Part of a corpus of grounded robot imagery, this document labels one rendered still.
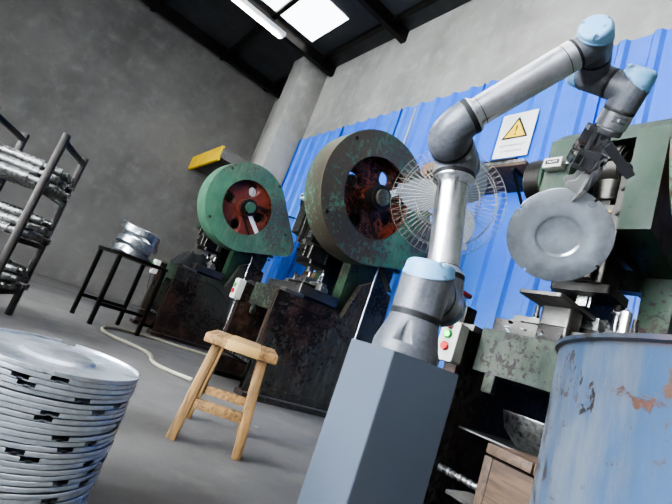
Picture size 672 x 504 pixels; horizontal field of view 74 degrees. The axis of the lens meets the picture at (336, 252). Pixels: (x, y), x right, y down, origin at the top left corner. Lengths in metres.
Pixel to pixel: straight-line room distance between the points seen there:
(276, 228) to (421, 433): 3.50
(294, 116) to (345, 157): 4.26
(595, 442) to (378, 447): 0.67
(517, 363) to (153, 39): 7.38
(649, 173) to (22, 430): 1.72
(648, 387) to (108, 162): 7.37
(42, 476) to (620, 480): 0.80
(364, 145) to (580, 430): 2.47
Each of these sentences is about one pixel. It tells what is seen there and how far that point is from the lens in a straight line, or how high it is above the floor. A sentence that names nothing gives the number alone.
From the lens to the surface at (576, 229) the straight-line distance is 1.48.
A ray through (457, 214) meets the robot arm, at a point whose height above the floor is 0.85.
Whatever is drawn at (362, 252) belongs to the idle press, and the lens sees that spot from 2.64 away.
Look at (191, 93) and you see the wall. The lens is 8.04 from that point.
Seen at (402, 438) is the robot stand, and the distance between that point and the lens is 0.97.
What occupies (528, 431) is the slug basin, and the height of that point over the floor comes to 0.37.
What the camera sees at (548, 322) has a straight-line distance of 1.59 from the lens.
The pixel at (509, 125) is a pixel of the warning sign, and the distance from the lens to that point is 3.97.
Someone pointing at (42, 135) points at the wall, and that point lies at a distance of 7.44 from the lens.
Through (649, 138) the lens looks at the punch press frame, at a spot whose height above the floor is 1.38.
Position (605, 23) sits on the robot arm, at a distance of 1.28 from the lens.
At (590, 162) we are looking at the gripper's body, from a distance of 1.39.
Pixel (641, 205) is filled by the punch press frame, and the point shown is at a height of 1.14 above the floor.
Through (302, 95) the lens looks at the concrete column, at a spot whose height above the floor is 3.68.
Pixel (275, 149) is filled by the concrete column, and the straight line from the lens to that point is 6.56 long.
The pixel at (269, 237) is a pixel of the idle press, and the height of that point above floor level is 1.17.
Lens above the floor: 0.42
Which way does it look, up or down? 11 degrees up
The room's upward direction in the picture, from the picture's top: 20 degrees clockwise
